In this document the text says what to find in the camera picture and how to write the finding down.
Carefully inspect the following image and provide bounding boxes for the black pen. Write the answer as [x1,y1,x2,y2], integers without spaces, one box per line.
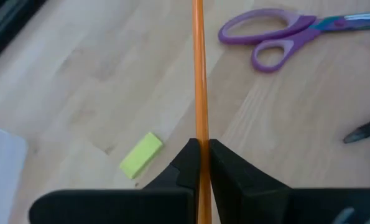
[342,114,370,144]

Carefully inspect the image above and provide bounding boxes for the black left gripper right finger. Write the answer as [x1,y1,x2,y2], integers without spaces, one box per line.
[209,139,370,224]

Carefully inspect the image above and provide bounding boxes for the yellow-green eraser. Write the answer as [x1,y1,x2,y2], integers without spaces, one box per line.
[119,131,164,180]

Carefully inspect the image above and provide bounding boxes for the purple scissors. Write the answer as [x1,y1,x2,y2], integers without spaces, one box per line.
[218,8,370,73]

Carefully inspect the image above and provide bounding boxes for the orange pencil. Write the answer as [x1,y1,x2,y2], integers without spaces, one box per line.
[192,0,213,224]

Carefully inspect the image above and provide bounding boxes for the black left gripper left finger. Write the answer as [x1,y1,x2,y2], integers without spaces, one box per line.
[29,138,201,224]

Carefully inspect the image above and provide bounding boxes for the black table frame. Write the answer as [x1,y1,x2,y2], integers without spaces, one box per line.
[0,0,47,71]

